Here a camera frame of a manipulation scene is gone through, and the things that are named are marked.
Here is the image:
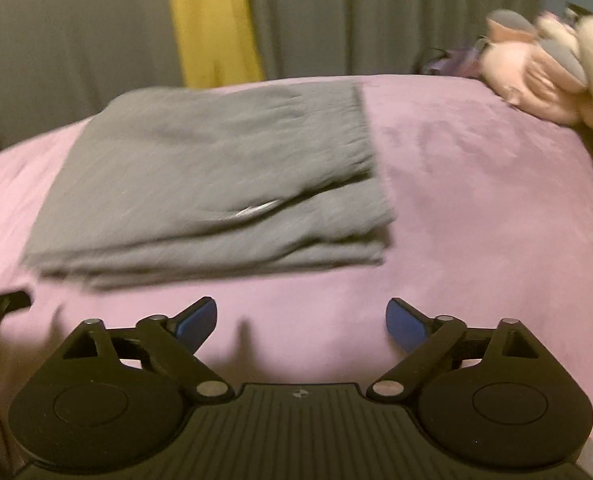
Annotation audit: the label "purple item with black strap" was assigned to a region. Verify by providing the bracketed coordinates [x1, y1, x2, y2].
[414, 35, 492, 77]

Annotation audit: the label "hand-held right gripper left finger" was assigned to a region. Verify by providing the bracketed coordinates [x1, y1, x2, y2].
[61, 297, 231, 402]

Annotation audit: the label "grey pants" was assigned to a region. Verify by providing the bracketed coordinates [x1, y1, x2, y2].
[21, 82, 397, 291]

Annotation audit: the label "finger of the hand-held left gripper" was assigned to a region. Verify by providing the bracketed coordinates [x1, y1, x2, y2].
[0, 290, 33, 330]

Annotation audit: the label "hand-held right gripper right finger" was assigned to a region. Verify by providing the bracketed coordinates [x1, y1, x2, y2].
[365, 298, 533, 402]

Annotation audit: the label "pink plush toy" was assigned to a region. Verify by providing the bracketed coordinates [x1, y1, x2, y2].
[477, 7, 593, 128]

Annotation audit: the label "grey curtain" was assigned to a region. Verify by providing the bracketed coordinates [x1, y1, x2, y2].
[246, 0, 593, 81]
[0, 0, 187, 153]

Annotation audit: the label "yellow curtain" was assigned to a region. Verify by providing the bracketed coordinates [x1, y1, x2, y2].
[162, 0, 264, 88]

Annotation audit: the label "pink blanket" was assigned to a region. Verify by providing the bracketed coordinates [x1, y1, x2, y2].
[0, 74, 593, 480]

